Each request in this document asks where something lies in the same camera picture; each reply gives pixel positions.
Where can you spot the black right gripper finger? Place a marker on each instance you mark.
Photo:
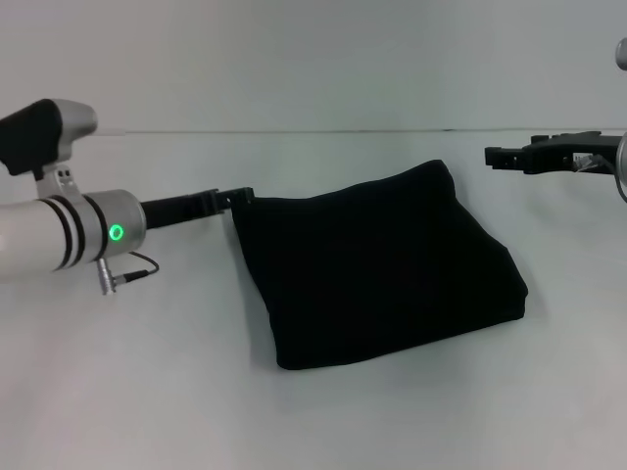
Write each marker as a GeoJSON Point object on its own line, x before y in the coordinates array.
{"type": "Point", "coordinates": [504, 156]}

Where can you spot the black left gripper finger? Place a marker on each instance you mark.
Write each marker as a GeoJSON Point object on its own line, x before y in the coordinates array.
{"type": "Point", "coordinates": [237, 198]}

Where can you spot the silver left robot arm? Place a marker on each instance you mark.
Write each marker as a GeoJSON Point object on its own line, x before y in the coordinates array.
{"type": "Point", "coordinates": [59, 235]}

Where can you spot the black shirt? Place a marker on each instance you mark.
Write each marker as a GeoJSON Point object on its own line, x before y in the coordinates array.
{"type": "Point", "coordinates": [377, 264]}

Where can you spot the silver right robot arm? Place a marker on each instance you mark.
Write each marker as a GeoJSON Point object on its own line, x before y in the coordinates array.
{"type": "Point", "coordinates": [623, 161]}

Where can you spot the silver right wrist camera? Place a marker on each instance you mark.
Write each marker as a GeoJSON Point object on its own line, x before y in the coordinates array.
{"type": "Point", "coordinates": [622, 54]}

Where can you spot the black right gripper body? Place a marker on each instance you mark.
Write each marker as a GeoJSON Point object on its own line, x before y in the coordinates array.
{"type": "Point", "coordinates": [568, 152]}

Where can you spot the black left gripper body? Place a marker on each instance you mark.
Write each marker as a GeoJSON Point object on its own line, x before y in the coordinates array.
{"type": "Point", "coordinates": [181, 208]}

